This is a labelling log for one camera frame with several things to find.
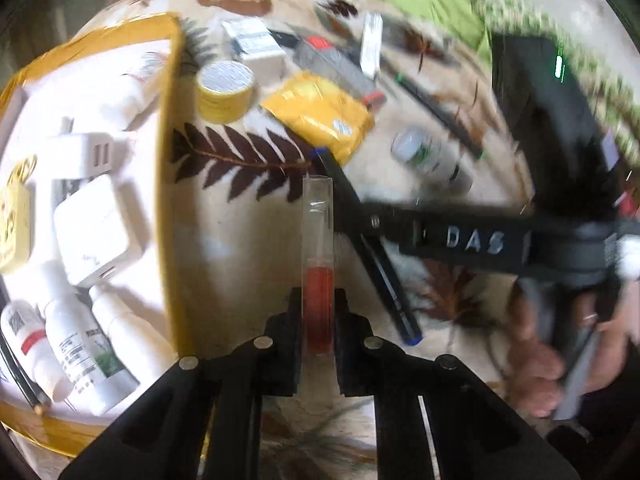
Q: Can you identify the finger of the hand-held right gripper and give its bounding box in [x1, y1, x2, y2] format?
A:
[340, 197, 418, 261]

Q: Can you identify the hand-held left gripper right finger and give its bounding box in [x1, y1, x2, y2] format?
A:
[334, 287, 571, 480]

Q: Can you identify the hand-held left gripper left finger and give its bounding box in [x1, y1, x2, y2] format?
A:
[57, 287, 304, 480]

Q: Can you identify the clear tube with red contents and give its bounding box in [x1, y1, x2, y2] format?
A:
[301, 174, 335, 357]

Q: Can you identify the black pen with blue caps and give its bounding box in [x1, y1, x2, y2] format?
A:
[310, 146, 423, 347]

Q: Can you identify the black marker with green end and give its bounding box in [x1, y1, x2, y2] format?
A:
[395, 74, 488, 161]

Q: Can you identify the white box with yellow tape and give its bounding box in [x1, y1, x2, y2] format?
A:
[0, 12, 201, 461]

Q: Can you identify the person's right hand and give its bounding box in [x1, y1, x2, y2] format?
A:
[507, 280, 640, 418]

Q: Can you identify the yellow packet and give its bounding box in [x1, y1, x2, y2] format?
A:
[260, 71, 376, 166]

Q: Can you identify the green patterned quilt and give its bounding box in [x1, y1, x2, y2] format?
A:
[470, 0, 640, 171]

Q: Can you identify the small white dropper bottle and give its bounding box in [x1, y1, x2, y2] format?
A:
[89, 285, 178, 396]

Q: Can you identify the grey red carton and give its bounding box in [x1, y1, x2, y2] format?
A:
[292, 35, 387, 106]

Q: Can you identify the yellow round jar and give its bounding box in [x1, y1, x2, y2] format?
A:
[196, 60, 256, 125]

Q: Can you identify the white blue carton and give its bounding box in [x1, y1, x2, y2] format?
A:
[220, 17, 287, 81]

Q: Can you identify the white bottle with leaf label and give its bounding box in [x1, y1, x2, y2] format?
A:
[40, 262, 141, 416]

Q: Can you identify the white square charger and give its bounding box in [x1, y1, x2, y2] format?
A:
[52, 174, 143, 287]

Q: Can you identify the white bottle with red label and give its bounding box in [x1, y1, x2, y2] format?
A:
[0, 299, 75, 403]

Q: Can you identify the white adapter with slots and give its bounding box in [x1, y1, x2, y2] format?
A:
[47, 117, 126, 181]

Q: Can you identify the yellow cartoon-print tin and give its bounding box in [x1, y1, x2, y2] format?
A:
[0, 157, 38, 276]

